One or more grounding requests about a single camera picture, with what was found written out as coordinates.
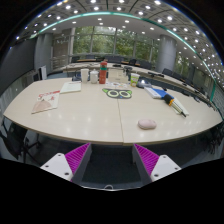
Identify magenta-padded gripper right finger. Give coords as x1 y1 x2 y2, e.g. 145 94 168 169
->
132 143 183 185

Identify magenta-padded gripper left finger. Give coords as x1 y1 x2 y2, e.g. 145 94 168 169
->
39 142 93 185

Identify pink computer mouse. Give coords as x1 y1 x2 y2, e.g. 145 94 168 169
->
137 118 158 130

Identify cat-face mouse pad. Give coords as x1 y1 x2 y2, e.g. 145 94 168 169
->
101 87 133 100

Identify black foam-tipped microphone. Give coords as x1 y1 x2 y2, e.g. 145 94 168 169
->
162 93 188 118

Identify red and white brochure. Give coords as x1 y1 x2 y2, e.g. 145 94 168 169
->
31 89 61 115

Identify black office chair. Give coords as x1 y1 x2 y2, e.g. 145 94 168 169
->
0 118 43 163

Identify blue and white book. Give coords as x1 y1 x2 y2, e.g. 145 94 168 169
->
143 86 171 100

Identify dark desk console with microphone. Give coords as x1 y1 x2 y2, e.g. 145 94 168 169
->
136 77 153 89

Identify colourful sticker sheet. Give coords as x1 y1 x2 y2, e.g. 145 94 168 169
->
104 81 129 90

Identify green printed paper cup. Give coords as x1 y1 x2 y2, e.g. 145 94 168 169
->
129 72 141 88

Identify white lidded mug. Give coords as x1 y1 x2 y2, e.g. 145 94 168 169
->
89 69 100 84

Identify white paper cup stack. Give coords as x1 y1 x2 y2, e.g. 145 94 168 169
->
80 68 90 83

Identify long curved conference desk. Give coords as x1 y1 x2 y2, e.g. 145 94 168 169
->
51 59 214 101

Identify red thermos bottle green band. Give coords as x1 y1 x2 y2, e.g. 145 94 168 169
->
98 60 109 85

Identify beige cardboard box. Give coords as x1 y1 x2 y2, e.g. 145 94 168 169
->
107 68 129 84

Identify dark conference chairs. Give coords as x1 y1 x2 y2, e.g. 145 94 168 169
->
69 54 214 98

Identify ceiling lights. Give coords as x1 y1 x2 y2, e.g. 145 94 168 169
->
9 0 224 88

